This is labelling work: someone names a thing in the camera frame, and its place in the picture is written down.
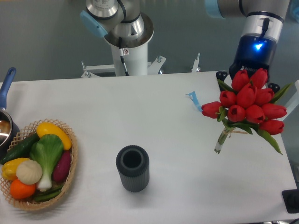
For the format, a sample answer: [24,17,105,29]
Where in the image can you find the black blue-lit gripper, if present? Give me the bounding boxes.
[216,35,280,93]

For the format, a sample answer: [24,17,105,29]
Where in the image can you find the red tulip bouquet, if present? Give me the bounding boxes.
[201,68,290,154]

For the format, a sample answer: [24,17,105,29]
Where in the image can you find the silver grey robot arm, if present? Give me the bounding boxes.
[80,0,289,78]

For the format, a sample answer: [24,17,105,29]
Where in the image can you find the blue ribbon tape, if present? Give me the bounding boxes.
[187,91,203,112]

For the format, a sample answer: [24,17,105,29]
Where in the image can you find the black device at edge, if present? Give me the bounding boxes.
[282,189,299,214]

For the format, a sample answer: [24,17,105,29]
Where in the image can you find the dark grey ribbed vase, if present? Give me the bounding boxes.
[116,145,150,192]

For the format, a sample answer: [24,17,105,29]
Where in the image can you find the purple sweet potato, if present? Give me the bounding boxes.
[52,151,71,182]

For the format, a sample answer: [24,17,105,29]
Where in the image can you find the green bok choy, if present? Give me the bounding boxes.
[29,134,64,192]

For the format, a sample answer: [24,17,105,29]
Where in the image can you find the woven wicker basket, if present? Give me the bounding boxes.
[0,119,78,211]

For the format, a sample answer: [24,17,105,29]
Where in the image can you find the green cucumber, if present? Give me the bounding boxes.
[0,133,40,165]

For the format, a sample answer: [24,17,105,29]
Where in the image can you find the cream garlic bulb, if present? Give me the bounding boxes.
[16,160,43,185]

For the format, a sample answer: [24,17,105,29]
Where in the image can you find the green bean pods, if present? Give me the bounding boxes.
[33,185,63,203]

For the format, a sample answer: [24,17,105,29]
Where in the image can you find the orange fruit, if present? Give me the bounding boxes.
[10,179,36,199]

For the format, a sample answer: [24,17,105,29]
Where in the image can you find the yellow bell pepper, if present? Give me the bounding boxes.
[1,158,29,181]

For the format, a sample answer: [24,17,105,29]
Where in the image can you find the white frame bar right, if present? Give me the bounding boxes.
[285,80,299,114]

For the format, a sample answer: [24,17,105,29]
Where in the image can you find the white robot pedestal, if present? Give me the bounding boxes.
[80,44,201,79]

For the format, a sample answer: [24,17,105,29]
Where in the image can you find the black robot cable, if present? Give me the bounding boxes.
[117,36,130,77]

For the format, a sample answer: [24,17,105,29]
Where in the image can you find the blue handled saucepan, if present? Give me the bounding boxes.
[0,67,19,159]

